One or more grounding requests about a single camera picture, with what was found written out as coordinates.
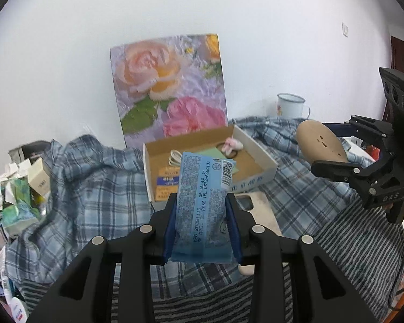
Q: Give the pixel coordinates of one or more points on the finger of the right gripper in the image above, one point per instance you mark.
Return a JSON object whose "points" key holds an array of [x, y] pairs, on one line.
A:
{"points": [[340, 129], [343, 173]]}

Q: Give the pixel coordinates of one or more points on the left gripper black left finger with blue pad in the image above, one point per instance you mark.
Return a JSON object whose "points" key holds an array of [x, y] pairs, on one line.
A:
{"points": [[84, 292]]}

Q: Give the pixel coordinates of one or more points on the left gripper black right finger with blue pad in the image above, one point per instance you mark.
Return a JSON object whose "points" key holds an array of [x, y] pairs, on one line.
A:
{"points": [[320, 291]]}

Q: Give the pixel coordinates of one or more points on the beige round bear pouch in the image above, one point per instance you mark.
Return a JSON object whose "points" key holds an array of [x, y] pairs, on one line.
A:
{"points": [[317, 142]]}

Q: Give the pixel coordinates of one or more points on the blue tissue packet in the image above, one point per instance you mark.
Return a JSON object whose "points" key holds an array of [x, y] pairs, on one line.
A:
{"points": [[202, 208]]}

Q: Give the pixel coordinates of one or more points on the striped grey blanket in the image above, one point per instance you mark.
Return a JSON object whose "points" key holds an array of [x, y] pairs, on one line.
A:
{"points": [[366, 248]]}

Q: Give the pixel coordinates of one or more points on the white enamel mug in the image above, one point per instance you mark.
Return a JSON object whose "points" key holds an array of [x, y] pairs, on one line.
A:
{"points": [[291, 106]]}

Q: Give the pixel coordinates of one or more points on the beige phone case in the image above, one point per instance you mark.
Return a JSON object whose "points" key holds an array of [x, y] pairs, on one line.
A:
{"points": [[257, 204]]}

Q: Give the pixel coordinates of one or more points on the dark wooden door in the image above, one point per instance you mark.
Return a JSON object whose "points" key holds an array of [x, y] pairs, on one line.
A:
{"points": [[394, 89]]}

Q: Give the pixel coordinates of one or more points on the blue plaid shirt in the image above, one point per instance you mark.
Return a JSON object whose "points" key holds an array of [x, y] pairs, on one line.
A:
{"points": [[100, 191]]}

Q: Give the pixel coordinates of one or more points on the cream small carton box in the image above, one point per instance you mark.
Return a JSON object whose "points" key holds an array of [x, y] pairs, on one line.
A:
{"points": [[38, 176]]}

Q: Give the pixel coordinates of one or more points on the yellow blue cigarette pack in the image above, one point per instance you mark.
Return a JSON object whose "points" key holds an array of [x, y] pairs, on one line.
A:
{"points": [[167, 182]]}

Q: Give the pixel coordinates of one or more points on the grey storage bin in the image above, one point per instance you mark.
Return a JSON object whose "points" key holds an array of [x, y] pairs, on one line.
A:
{"points": [[31, 151]]}

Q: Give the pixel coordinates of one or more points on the open cardboard box tray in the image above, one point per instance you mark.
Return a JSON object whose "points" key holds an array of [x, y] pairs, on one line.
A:
{"points": [[254, 166]]}

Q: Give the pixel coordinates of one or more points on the rose flower painting canvas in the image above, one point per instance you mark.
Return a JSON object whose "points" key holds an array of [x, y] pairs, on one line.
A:
{"points": [[168, 86]]}

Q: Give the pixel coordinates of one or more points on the white wall switch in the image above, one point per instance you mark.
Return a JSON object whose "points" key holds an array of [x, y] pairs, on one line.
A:
{"points": [[345, 30]]}

